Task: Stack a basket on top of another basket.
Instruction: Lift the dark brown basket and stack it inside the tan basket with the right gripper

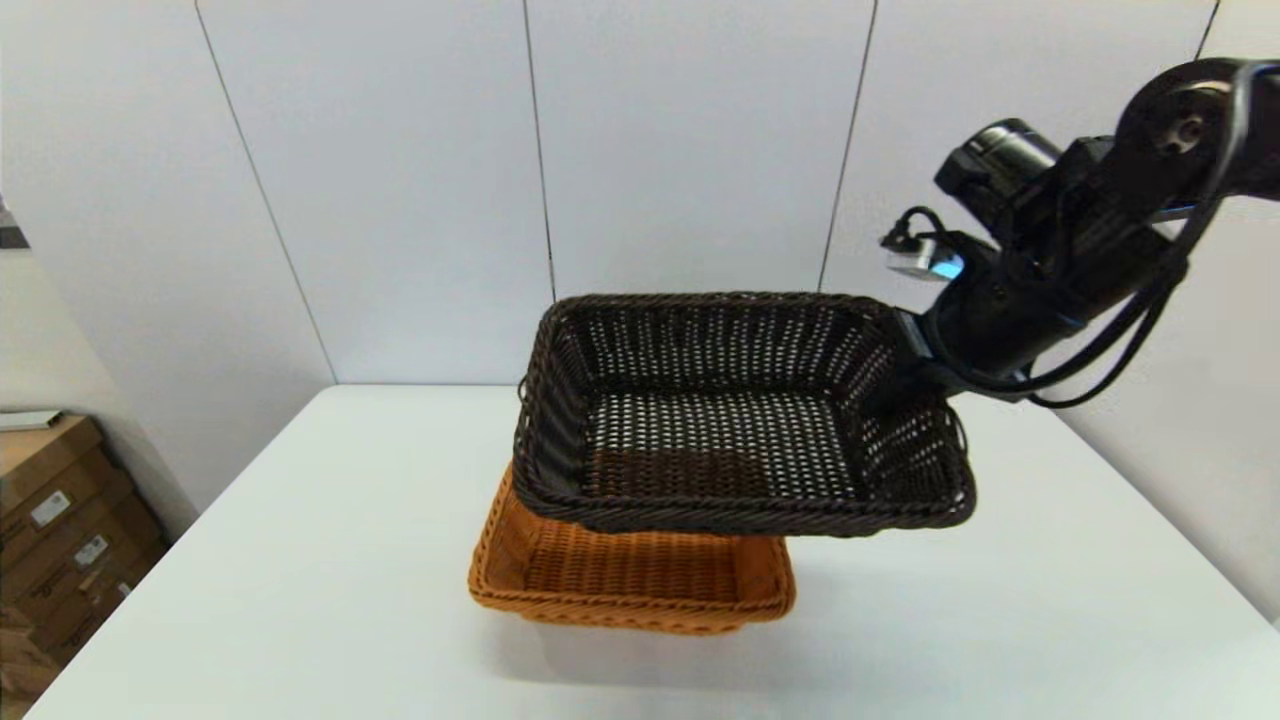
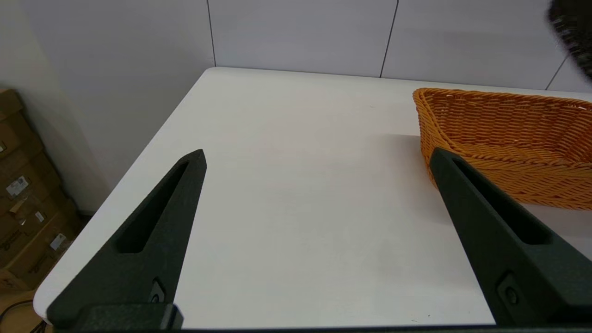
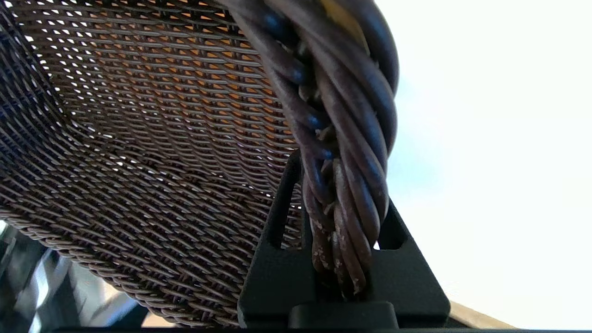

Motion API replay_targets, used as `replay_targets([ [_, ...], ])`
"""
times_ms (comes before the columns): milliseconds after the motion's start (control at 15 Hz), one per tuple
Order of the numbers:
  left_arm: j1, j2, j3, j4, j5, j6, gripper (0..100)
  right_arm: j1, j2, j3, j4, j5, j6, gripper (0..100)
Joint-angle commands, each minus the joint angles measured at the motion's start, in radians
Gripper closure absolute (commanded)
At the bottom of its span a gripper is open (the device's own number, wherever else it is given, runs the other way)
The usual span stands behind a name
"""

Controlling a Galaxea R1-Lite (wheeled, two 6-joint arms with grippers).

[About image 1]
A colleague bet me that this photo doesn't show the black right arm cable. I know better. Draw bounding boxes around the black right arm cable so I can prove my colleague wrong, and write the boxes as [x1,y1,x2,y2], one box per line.
[895,60,1280,411]

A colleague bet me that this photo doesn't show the dark brown wicker basket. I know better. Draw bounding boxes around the dark brown wicker basket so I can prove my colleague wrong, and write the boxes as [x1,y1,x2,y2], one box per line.
[512,292,978,538]

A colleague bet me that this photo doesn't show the orange wicker basket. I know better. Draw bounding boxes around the orange wicker basket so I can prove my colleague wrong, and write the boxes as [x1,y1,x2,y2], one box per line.
[467,465,797,637]

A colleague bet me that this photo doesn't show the brown cardboard box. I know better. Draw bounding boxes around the brown cardboard box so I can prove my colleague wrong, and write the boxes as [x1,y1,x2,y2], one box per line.
[30,545,171,666]
[0,418,141,561]
[0,605,61,701]
[0,500,166,613]

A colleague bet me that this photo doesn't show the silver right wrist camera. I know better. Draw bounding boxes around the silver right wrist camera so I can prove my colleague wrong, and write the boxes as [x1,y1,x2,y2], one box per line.
[882,235,969,284]

